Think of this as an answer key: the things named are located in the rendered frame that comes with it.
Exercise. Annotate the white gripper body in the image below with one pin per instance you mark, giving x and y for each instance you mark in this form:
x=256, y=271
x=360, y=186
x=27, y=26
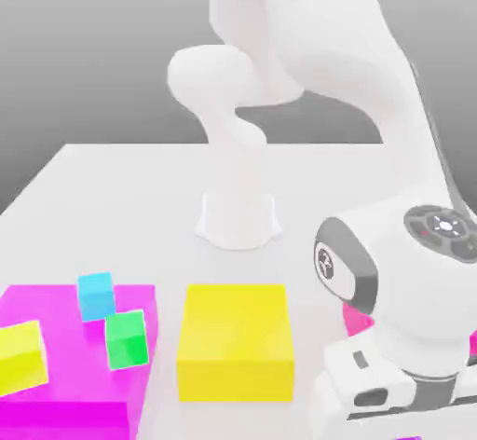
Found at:
x=410, y=425

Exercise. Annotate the small green cube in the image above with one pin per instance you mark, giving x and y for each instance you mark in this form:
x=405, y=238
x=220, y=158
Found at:
x=126, y=339

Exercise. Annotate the small purple cube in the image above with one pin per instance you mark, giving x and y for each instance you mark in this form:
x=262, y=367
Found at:
x=408, y=438

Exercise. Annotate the large pink box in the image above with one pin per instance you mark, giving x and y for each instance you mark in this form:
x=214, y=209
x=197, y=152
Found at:
x=354, y=321

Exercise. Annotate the small yellow cube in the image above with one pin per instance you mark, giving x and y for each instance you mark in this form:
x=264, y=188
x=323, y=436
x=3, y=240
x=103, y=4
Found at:
x=20, y=358

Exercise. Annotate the large magenta box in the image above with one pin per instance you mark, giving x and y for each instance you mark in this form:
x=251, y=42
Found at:
x=70, y=365

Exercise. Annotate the small cyan cube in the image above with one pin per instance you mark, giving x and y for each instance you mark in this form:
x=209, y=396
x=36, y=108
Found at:
x=96, y=296

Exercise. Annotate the large yellow box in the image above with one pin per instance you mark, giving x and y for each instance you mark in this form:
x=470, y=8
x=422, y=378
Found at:
x=234, y=335

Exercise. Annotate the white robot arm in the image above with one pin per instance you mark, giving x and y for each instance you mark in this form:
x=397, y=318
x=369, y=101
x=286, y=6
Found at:
x=328, y=56

